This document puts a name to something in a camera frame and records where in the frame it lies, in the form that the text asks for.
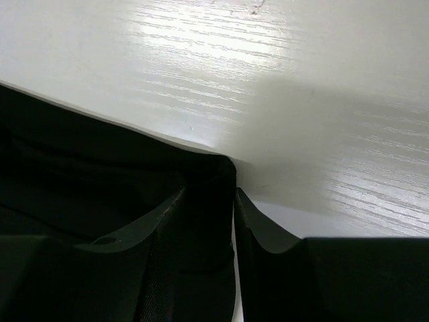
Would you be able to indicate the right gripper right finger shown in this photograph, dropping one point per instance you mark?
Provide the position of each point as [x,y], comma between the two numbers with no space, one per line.
[287,278]

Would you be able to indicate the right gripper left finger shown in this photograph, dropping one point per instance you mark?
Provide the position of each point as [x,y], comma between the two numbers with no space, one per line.
[127,275]

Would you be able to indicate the black skirt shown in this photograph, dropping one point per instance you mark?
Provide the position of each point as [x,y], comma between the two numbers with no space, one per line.
[76,178]

